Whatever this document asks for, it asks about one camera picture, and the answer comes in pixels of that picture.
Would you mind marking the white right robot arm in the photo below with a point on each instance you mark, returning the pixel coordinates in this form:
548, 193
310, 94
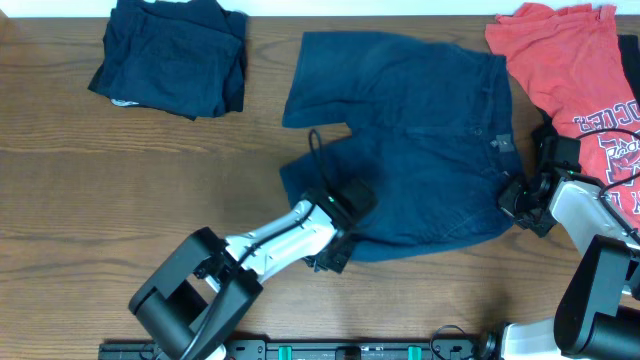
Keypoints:
590, 321

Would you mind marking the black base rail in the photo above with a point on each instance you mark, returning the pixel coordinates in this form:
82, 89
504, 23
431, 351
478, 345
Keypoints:
447, 342

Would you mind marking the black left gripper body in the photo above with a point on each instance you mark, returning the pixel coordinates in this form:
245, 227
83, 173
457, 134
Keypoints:
334, 262

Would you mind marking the black garment under red shirt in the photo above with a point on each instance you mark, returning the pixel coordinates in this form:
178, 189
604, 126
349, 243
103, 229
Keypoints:
629, 48

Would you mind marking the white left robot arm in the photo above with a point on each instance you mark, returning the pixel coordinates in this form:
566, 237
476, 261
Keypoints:
196, 298

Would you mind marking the folded black garment with print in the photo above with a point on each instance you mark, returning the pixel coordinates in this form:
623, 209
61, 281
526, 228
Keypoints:
95, 86

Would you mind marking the blue denim shorts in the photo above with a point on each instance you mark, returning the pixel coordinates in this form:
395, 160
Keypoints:
430, 133

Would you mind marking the folded navy garment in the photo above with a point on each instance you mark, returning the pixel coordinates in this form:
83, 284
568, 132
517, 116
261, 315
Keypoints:
185, 58

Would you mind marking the red printed t-shirt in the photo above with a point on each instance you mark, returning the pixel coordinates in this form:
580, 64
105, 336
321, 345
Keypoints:
569, 64

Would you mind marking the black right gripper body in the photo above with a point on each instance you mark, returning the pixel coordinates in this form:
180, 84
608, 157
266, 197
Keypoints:
514, 200

